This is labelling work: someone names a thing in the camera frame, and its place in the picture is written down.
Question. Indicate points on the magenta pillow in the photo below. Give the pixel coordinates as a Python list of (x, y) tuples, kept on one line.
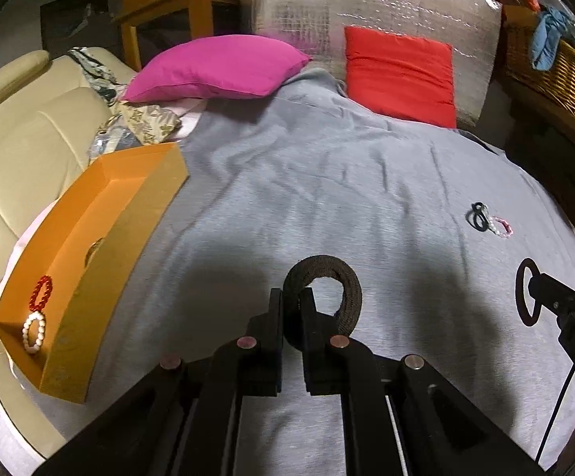
[(228, 67)]

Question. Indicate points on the dark brown woven bangle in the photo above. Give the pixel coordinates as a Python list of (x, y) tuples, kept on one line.
[(301, 276)]

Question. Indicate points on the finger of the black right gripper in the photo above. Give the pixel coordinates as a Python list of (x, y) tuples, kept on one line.
[(549, 293)]

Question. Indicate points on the cream leather armchair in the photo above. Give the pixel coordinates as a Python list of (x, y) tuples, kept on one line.
[(49, 116)]

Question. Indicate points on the red pillow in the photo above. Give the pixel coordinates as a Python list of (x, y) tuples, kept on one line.
[(400, 76)]

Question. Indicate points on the silver insulation foil sheet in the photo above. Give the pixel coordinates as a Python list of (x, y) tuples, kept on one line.
[(316, 27)]

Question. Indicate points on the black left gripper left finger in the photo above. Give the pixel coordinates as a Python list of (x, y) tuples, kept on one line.
[(262, 375)]

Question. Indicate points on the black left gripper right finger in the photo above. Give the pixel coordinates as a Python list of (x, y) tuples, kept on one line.
[(320, 358)]

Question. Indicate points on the floral patterned cloth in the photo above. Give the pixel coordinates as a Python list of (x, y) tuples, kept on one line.
[(149, 123)]

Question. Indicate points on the gold metal bangle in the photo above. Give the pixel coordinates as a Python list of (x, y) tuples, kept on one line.
[(92, 251)]

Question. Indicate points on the orange cardboard box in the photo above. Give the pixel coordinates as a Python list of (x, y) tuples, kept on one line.
[(54, 313)]

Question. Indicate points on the blue cloth in basket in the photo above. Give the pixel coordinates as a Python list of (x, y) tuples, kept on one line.
[(553, 26)]

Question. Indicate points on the clear plastic bag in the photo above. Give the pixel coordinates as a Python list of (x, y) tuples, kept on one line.
[(110, 141)]

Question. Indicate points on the wicker basket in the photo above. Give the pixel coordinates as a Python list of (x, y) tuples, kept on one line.
[(556, 84)]

